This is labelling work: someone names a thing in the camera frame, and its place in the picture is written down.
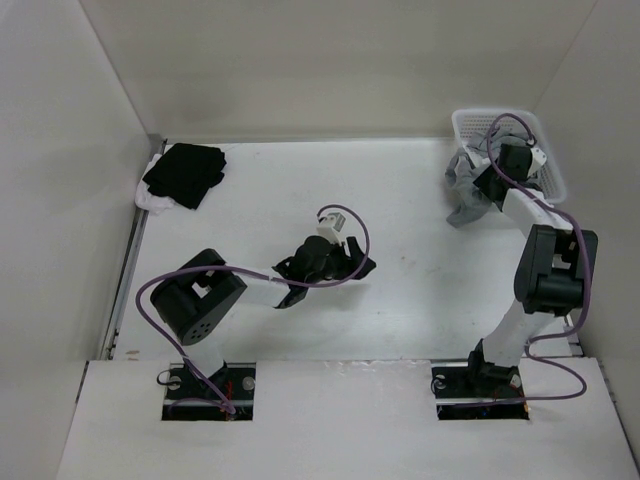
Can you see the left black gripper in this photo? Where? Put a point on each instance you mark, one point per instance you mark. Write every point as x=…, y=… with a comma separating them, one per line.
x=348, y=264

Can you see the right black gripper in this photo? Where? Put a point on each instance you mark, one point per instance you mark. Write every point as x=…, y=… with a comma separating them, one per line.
x=492, y=171

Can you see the grey tank top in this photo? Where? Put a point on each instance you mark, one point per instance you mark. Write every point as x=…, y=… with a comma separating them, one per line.
x=477, y=190

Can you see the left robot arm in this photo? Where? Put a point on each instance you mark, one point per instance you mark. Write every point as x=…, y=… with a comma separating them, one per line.
x=193, y=304

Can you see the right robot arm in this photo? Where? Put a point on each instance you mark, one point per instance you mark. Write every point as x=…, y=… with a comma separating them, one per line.
x=552, y=279

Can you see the folded black tank top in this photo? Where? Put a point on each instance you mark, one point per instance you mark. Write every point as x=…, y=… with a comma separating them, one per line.
x=185, y=173

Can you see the folded white tank top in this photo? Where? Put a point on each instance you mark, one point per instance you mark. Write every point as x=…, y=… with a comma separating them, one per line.
x=149, y=202

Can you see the white plastic basket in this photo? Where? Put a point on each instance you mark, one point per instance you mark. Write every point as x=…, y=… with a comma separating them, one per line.
x=472, y=123

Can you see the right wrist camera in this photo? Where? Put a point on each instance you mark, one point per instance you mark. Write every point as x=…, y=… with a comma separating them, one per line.
x=538, y=159

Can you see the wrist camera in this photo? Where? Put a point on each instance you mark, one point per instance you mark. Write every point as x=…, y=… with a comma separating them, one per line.
x=538, y=159
x=330, y=227

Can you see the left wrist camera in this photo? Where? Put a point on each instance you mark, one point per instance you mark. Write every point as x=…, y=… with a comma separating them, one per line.
x=330, y=227

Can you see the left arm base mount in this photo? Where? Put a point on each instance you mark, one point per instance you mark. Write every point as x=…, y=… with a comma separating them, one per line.
x=187, y=398

